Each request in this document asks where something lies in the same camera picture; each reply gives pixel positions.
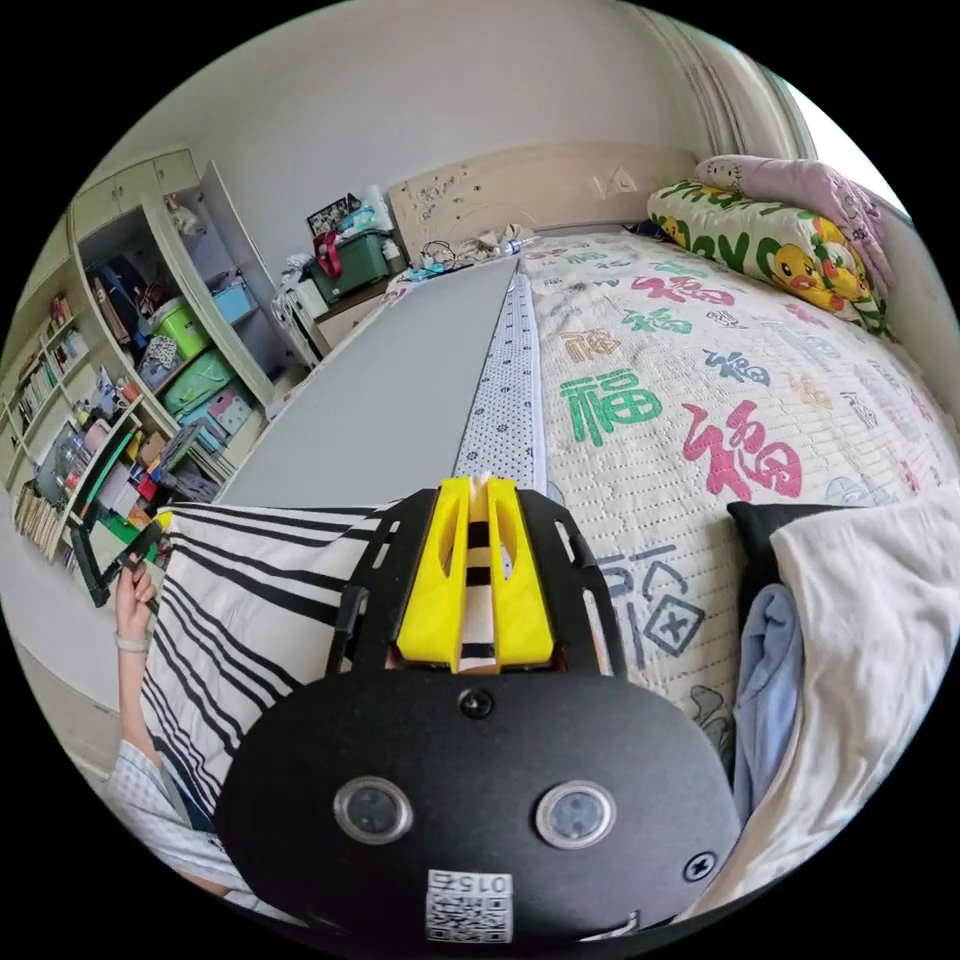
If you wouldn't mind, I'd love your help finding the duck print rolled blanket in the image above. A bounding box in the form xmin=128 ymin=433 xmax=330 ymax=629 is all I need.
xmin=646 ymin=176 xmax=892 ymax=335

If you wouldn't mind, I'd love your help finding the person's left forearm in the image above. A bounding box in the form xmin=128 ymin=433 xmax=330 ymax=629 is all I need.
xmin=113 ymin=633 xmax=165 ymax=768

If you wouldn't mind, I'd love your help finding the person's left hand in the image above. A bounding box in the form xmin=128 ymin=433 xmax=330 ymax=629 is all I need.
xmin=113 ymin=560 xmax=160 ymax=643

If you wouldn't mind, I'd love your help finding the green storage box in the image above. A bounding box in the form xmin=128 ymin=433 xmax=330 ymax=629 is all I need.
xmin=305 ymin=224 xmax=409 ymax=304

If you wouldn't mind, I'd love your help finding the window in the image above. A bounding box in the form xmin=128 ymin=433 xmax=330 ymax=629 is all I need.
xmin=783 ymin=78 xmax=913 ymax=219

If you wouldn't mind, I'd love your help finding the black picture frame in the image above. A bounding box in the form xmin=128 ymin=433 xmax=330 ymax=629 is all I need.
xmin=305 ymin=192 xmax=364 ymax=239

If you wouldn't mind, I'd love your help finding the bed with printed quilt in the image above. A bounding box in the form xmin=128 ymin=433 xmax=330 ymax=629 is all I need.
xmin=215 ymin=140 xmax=960 ymax=826

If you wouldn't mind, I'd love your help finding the cream cupboard with shelves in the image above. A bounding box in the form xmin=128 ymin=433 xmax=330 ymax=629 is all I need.
xmin=0 ymin=147 xmax=303 ymax=565

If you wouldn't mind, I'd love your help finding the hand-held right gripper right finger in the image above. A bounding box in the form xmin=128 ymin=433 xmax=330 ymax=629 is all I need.
xmin=485 ymin=478 xmax=557 ymax=675

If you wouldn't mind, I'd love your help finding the curtain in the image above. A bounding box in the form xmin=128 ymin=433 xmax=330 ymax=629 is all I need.
xmin=650 ymin=5 xmax=820 ymax=163

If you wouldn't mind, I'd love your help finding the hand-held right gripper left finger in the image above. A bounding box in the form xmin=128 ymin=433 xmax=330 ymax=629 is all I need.
xmin=395 ymin=476 xmax=473 ymax=674

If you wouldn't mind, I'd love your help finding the black white striped short sleeve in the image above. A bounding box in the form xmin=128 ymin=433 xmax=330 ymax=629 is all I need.
xmin=138 ymin=470 xmax=513 ymax=830

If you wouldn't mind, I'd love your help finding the pile of clothes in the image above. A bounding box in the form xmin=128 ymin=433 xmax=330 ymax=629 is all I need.
xmin=725 ymin=485 xmax=960 ymax=925

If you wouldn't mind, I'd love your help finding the pink rolled blanket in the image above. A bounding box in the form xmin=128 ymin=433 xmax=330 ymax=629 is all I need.
xmin=692 ymin=152 xmax=899 ymax=295

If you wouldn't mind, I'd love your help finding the grey flat board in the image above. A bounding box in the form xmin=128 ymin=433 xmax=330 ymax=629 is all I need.
xmin=215 ymin=257 xmax=521 ymax=510

